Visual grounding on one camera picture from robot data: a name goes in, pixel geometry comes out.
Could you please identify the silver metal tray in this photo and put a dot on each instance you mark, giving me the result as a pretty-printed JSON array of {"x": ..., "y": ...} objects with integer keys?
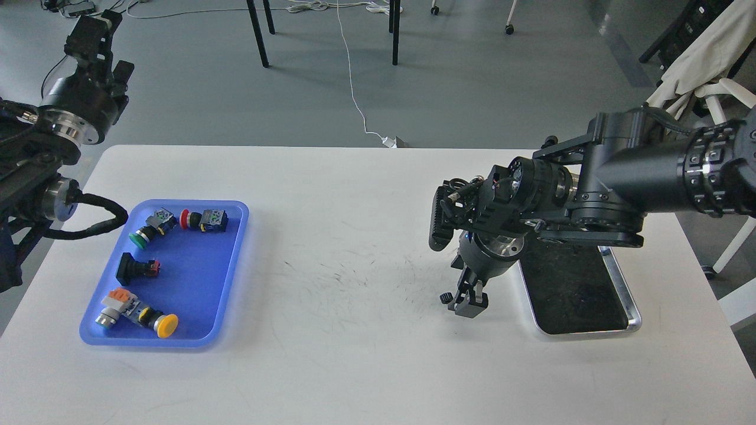
[{"x": 577, "y": 291}]

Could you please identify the yellow push button switch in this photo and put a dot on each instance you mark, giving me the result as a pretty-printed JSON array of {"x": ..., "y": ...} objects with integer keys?
[{"x": 164, "y": 325}]

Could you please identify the black table leg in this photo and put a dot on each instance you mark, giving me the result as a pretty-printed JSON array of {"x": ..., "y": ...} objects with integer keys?
[
  {"x": 253, "y": 16},
  {"x": 394, "y": 29}
]

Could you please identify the red push button switch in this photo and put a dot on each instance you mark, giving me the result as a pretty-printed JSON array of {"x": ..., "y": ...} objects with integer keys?
[{"x": 208, "y": 221}]

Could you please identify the blue plastic tray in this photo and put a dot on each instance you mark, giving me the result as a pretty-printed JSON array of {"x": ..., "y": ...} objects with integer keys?
[{"x": 196, "y": 274}]

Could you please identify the silver orange push button switch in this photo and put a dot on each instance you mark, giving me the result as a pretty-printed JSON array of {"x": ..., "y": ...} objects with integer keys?
[{"x": 117, "y": 302}]

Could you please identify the green push button switch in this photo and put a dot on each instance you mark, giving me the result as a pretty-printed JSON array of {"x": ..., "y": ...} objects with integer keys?
[{"x": 158, "y": 224}]

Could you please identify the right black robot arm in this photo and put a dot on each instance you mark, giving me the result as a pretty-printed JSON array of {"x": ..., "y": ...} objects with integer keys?
[{"x": 592, "y": 190}]

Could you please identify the beige cloth on chair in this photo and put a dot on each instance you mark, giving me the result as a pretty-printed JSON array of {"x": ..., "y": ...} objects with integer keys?
[{"x": 706, "y": 42}]

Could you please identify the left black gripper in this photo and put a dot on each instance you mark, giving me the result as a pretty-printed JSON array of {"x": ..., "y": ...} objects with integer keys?
[{"x": 78, "y": 108}]

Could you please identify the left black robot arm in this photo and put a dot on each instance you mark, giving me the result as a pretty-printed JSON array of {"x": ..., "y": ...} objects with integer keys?
[{"x": 36, "y": 201}]

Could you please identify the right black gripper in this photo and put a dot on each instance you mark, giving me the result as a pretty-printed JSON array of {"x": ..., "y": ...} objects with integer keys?
[{"x": 481, "y": 258}]

